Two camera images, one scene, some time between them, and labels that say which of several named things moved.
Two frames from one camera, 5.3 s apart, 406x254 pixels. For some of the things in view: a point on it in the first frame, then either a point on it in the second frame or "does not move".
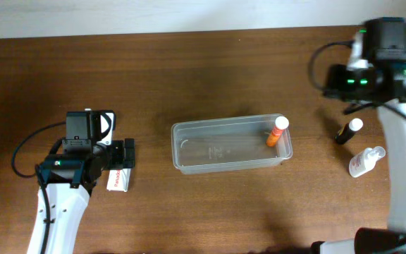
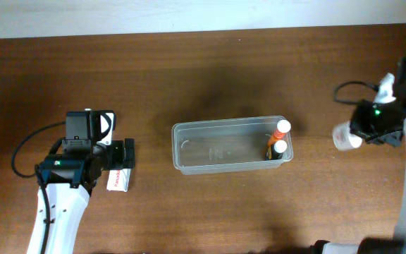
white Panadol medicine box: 119,180 does not move
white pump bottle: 365,160 -> 343,140
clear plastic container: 218,144 does not move
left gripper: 119,161 does not move
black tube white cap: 347,130 -> 280,147
